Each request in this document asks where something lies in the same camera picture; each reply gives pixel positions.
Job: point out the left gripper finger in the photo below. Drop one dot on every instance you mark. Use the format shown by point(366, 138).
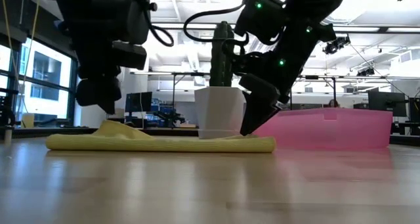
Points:
point(98, 92)

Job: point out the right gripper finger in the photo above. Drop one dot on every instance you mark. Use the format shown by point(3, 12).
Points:
point(256, 115)

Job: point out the yellow microfiber towel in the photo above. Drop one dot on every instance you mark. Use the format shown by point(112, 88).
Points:
point(164, 145)

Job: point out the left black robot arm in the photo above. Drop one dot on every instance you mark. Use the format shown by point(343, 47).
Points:
point(98, 10)

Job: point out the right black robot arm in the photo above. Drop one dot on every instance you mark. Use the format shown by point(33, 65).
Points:
point(295, 20)

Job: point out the small black robot arm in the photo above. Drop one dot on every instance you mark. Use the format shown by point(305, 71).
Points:
point(169, 115)

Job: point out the pink plastic basket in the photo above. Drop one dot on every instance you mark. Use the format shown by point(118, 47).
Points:
point(328, 128)

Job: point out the small white cylinder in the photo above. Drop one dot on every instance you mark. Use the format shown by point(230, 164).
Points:
point(8, 135)

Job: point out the white plant pot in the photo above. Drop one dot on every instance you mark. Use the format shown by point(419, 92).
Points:
point(219, 112)

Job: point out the black computer monitor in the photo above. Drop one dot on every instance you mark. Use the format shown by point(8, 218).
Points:
point(387, 102)
point(139, 102)

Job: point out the green cactus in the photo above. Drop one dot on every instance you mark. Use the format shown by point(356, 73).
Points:
point(220, 63)

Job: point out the black ceiling spotlight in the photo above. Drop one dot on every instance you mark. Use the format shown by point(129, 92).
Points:
point(365, 72)
point(334, 45)

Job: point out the person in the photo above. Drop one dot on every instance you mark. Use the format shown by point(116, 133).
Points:
point(333, 103)

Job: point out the pale yellow box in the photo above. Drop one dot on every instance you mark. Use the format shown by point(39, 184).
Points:
point(28, 120)

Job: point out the black window frame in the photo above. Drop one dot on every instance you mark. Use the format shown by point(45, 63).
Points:
point(73, 92)

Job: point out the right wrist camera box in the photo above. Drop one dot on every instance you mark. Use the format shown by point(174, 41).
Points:
point(259, 87)

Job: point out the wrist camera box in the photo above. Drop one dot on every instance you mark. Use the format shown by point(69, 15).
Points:
point(129, 56)
point(259, 87)

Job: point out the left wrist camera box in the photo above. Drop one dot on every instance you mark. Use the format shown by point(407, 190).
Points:
point(129, 56)

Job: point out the black metal workstation frame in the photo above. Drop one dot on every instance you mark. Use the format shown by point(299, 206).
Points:
point(174, 86)
point(334, 86)

